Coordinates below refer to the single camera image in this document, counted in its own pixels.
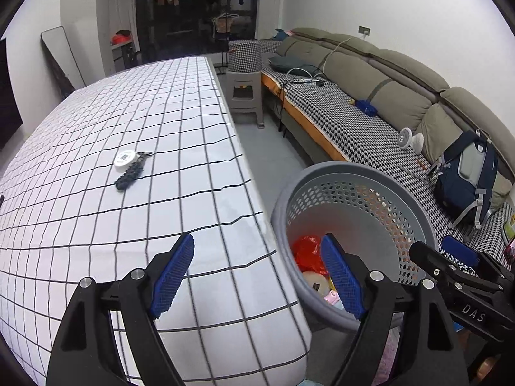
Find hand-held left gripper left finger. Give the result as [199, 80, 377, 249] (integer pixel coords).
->
[46, 231, 196, 386]

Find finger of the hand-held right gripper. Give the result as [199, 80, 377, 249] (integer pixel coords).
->
[440, 235, 515, 286]
[409, 241, 500, 302]

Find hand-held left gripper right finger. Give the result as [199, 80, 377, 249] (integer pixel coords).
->
[321, 233, 469, 386]

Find beige plush ball yellow band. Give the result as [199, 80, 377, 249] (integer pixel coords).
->
[302, 270, 336, 300]

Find red plastic bag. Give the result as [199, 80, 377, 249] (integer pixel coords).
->
[292, 235, 328, 276]

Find grey perforated plastic basket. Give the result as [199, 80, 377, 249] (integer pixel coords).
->
[270, 161, 437, 332]

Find white checked tablecloth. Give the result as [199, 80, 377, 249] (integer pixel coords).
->
[0, 56, 312, 386]

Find navy and grey backpack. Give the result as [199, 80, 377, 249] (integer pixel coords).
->
[434, 130, 500, 230]

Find small white fan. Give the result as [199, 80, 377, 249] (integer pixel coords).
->
[398, 127, 425, 153]

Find grey sofa with houndstooth cover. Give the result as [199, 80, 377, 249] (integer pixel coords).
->
[259, 40, 515, 266]

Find small blue object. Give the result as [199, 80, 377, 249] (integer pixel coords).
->
[355, 99, 379, 116]

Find olive green sofa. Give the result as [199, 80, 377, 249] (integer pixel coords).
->
[277, 27, 513, 210]

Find grey plastic stool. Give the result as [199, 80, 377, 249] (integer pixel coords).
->
[224, 68, 266, 129]

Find dark teal pillow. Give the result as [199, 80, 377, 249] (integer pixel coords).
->
[267, 55, 318, 75]

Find small grey desk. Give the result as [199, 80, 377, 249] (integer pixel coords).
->
[110, 42, 139, 75]

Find houndstooth cushion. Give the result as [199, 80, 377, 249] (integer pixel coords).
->
[228, 39, 263, 73]

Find standing rack with beige cloth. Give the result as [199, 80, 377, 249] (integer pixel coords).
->
[211, 13, 238, 69]

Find dark blue braided keychain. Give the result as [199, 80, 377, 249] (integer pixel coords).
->
[115, 151, 153, 191]

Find tangle of charging cables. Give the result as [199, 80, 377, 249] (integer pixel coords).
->
[286, 66, 326, 87]

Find white cord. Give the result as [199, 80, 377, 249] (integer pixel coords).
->
[320, 37, 355, 74]

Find leaning wall mirror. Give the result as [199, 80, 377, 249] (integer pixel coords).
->
[40, 26, 85, 93]

